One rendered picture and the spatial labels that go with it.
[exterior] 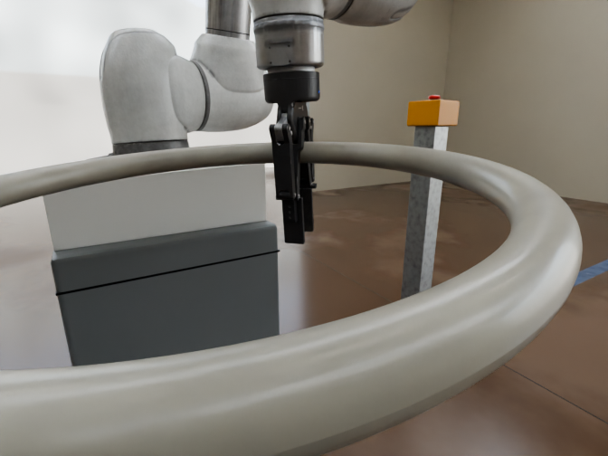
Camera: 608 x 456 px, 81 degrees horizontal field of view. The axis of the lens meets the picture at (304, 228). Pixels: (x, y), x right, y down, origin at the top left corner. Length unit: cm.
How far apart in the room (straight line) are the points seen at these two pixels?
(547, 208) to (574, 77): 635
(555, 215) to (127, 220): 63
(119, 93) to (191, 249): 32
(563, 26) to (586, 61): 63
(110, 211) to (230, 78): 38
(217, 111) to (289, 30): 42
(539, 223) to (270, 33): 38
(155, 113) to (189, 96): 8
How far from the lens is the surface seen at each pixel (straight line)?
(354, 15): 58
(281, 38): 48
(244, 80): 88
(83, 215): 70
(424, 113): 127
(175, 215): 71
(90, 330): 73
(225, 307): 76
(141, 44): 81
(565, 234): 19
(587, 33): 661
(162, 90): 79
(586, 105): 644
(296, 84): 48
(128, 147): 80
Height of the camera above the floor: 100
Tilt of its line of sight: 16 degrees down
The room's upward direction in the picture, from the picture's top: straight up
